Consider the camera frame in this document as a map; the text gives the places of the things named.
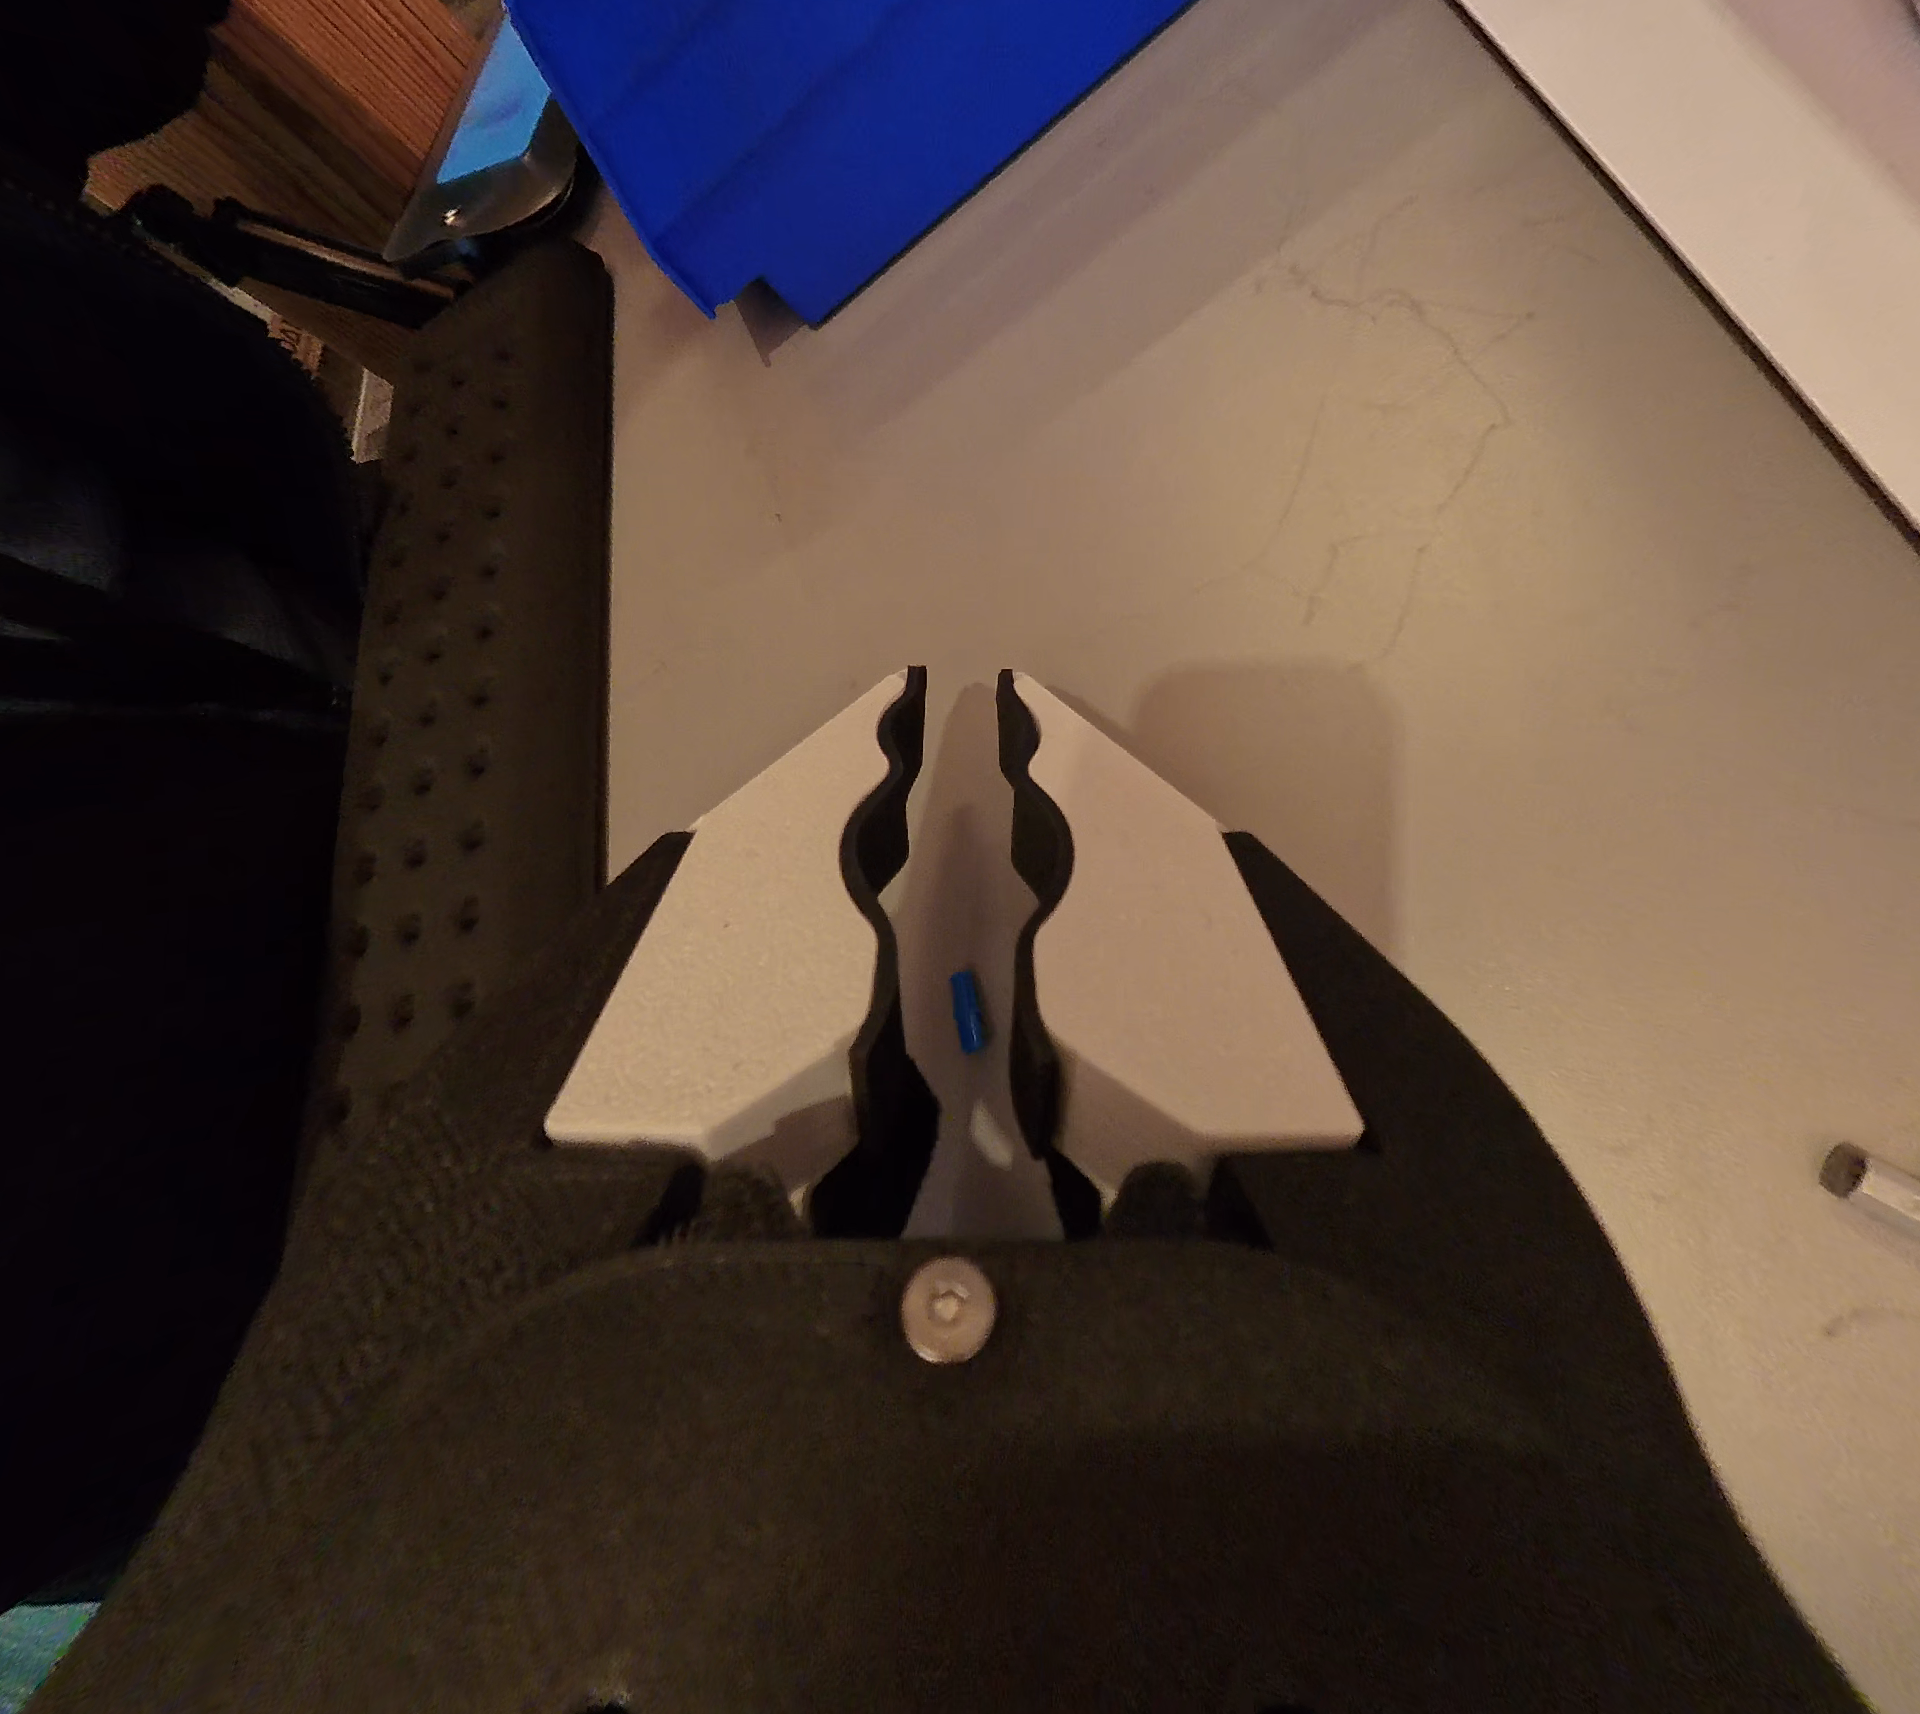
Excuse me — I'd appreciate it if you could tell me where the blue tagged parts bin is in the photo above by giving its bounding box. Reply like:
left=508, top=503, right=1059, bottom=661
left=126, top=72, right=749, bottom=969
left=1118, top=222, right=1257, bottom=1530
left=503, top=0, right=1447, bottom=331

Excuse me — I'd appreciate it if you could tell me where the white wooden book stand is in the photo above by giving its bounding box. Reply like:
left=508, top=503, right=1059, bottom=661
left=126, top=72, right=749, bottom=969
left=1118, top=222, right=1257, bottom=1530
left=1423, top=0, right=1920, bottom=534

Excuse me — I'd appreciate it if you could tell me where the small grey connector piece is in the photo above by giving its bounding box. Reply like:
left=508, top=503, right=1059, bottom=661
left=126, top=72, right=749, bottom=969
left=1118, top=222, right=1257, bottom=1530
left=1819, top=1141, right=1920, bottom=1246

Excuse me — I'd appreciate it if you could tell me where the black perforated board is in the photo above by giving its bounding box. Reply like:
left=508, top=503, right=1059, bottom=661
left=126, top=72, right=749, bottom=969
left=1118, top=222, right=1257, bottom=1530
left=306, top=241, right=618, bottom=1154

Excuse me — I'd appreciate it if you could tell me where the metal clamp plate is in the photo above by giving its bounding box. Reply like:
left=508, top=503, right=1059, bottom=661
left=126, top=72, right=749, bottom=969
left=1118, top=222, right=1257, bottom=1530
left=380, top=18, right=582, bottom=271

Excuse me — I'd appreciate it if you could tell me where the wooden slatted panel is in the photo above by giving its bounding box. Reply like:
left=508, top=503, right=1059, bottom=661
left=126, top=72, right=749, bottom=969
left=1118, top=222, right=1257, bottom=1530
left=86, top=0, right=487, bottom=298

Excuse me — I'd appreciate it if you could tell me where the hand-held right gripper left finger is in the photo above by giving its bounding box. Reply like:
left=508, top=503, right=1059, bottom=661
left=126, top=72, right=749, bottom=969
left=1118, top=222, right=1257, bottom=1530
left=542, top=664, right=943, bottom=1215

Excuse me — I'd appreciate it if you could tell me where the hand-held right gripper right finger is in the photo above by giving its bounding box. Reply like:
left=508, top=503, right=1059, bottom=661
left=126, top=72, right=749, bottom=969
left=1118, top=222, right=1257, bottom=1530
left=994, top=666, right=1369, bottom=1211

